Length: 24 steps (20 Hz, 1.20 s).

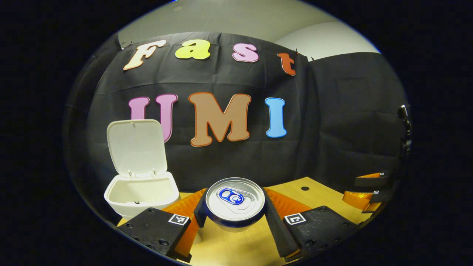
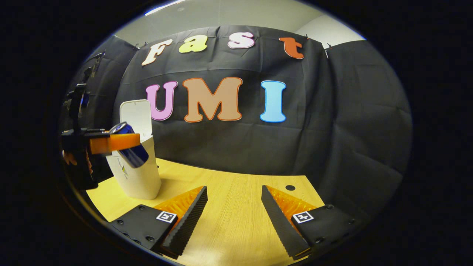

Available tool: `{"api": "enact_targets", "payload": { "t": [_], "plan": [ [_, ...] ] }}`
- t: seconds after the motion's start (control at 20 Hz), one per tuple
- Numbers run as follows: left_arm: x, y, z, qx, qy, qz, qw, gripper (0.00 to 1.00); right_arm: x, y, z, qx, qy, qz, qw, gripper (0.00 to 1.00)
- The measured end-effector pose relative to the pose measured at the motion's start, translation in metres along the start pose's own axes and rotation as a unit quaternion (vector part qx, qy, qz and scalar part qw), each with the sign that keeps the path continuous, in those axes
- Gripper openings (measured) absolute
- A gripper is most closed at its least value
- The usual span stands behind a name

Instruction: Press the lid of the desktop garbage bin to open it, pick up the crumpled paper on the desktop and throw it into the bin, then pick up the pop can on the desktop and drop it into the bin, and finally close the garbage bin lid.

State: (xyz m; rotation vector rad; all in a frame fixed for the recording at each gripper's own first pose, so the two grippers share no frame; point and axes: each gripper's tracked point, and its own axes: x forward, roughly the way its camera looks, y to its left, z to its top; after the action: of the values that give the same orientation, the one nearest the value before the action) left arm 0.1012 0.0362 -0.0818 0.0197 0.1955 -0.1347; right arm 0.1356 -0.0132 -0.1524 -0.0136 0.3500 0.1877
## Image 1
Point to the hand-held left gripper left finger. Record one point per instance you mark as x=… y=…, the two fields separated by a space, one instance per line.
x=199 y=218

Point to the wooden desktop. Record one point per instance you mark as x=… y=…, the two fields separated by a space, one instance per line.
x=236 y=247

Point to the black backdrop cloth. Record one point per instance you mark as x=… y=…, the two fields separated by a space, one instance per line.
x=332 y=129

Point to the silver pop can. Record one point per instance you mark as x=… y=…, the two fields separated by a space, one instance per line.
x=236 y=207

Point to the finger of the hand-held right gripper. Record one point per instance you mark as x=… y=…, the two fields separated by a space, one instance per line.
x=373 y=181
x=356 y=199

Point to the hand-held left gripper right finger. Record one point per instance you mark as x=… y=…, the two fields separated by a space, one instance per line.
x=277 y=232

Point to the white desktop garbage bin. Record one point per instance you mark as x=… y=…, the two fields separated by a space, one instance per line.
x=136 y=147

